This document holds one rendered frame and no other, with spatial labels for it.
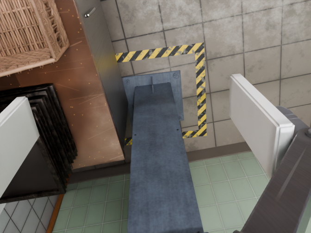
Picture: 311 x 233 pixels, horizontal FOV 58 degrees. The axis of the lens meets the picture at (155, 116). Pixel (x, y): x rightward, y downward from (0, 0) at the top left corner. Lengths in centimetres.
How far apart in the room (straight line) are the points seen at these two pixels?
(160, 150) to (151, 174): 13
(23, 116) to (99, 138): 89
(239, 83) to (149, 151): 88
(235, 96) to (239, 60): 144
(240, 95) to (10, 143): 13
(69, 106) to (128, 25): 63
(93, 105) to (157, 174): 32
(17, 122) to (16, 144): 1
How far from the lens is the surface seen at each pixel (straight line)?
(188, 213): 82
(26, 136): 19
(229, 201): 154
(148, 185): 91
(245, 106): 16
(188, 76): 158
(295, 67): 176
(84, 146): 110
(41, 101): 87
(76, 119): 104
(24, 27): 95
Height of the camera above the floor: 145
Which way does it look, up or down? 60 degrees down
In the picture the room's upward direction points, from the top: 175 degrees clockwise
